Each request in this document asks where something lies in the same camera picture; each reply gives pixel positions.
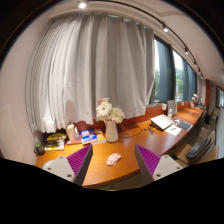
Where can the grey window curtain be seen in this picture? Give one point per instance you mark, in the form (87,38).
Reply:
(81,58)

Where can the blue white book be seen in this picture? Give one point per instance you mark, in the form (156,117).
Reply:
(88,136)

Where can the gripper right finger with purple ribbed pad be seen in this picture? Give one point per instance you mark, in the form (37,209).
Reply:
(154,167)

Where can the white paper sheet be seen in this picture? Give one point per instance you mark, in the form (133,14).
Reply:
(173,129)

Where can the dark tablet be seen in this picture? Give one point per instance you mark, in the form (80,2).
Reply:
(184,125)

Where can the grey cushioned chair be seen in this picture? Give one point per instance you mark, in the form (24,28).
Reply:
(192,154)

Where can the white bottle container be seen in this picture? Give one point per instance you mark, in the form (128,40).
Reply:
(70,132)

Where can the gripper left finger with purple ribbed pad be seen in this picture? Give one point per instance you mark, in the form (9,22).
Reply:
(74,167)

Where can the silver laptop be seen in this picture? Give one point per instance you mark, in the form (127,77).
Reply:
(162,121)

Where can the white flower bouquet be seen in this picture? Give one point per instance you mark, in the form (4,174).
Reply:
(106,112)

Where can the white ceramic vase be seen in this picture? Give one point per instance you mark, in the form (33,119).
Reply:
(111,133)

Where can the stack of yellow black books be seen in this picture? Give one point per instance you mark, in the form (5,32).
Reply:
(54,142)

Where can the yellow book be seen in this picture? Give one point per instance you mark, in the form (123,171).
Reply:
(100,136)

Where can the pink computer mouse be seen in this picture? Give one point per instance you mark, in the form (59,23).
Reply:
(113,159)

